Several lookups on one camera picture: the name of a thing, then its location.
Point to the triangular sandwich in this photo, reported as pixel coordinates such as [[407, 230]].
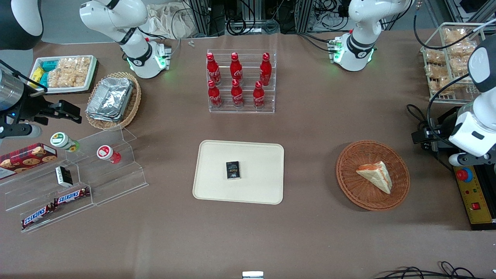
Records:
[[378, 176]]

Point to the black board under snack tray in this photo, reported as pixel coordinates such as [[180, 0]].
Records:
[[96, 77]]

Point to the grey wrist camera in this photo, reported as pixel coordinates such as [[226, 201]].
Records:
[[471, 159], [19, 131]]

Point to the snickers chocolate bar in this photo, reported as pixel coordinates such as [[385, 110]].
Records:
[[37, 216], [72, 196]]

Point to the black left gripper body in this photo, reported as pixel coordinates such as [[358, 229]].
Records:
[[443, 134]]

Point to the black equipment platform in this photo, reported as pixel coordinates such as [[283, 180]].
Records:
[[484, 228]]

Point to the teal snack packet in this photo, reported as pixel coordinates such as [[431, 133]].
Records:
[[43, 79], [49, 66]]

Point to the small white silver device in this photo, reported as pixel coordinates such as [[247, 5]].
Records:
[[252, 275]]

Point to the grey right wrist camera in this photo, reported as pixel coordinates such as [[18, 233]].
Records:
[[19, 131]]

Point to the red cola bottle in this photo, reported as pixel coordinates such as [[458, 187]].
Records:
[[265, 69], [236, 69], [236, 95], [258, 97], [213, 69], [214, 95]]

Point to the oval light wicker basket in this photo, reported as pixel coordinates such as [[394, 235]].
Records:
[[131, 108]]

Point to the clear acrylic stepped shelf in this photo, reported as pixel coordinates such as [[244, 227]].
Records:
[[112, 182]]

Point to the yellow emergency stop box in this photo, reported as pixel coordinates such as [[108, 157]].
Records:
[[474, 201]]

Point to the clear acrylic bottle rack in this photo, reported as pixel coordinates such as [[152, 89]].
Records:
[[244, 108]]

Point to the white rectangular snack tray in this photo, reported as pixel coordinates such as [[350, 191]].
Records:
[[91, 77]]

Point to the red yogurt drink bottle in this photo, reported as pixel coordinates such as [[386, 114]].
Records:
[[107, 153]]

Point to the yellow snack packet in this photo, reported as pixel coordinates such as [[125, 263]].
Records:
[[37, 74]]

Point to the white cloth bag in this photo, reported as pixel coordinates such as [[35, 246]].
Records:
[[166, 21]]

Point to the small rice cracker bag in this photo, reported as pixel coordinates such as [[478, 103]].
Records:
[[54, 78]]

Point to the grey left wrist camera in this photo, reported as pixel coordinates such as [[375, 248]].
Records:
[[471, 159]]

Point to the beige rectangular tray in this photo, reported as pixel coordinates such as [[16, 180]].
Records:
[[255, 190]]

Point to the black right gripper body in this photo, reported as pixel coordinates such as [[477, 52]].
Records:
[[31, 109]]

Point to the small black white box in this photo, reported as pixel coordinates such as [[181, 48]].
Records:
[[64, 176]]

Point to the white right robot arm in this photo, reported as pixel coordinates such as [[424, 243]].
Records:
[[116, 19]]

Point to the large rice cracker bag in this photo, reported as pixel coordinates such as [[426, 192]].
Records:
[[75, 69]]

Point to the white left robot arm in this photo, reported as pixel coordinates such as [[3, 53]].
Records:
[[360, 38]]

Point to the aluminium frame rack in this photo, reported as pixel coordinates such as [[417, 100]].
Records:
[[207, 17]]

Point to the green bottle with flower cap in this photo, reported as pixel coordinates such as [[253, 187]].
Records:
[[62, 141]]

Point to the red plaid cookie box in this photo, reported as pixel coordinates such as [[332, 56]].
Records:
[[27, 159]]

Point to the stack of foil trays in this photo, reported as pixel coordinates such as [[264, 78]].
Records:
[[110, 99]]

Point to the small black carton box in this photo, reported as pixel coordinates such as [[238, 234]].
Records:
[[233, 170]]

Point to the round brown wicker basket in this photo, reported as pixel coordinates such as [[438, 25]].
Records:
[[348, 182]]

